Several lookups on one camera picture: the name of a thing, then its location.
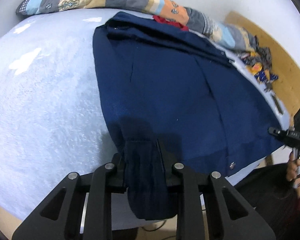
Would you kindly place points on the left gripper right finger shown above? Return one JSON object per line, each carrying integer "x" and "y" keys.
{"x": 209, "y": 207}

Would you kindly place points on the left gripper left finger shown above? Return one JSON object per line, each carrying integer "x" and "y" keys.
{"x": 79, "y": 207}

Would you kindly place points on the navy blue jacket red collar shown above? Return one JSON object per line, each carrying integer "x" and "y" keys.
{"x": 158, "y": 83}

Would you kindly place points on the person right hand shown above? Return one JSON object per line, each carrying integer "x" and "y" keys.
{"x": 293, "y": 170}

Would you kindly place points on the small dark object on bed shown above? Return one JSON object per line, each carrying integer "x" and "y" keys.
{"x": 277, "y": 104}

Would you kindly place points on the yellow wooden headboard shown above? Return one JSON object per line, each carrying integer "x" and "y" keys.
{"x": 287, "y": 87}

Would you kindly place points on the colourful star pattern cloth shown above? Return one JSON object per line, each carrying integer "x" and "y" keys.
{"x": 259, "y": 64}

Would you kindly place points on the light blue bed sheet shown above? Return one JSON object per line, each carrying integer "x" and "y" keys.
{"x": 51, "y": 120}

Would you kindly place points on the patchwork quilt roll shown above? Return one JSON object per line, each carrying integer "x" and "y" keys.
{"x": 227, "y": 35}

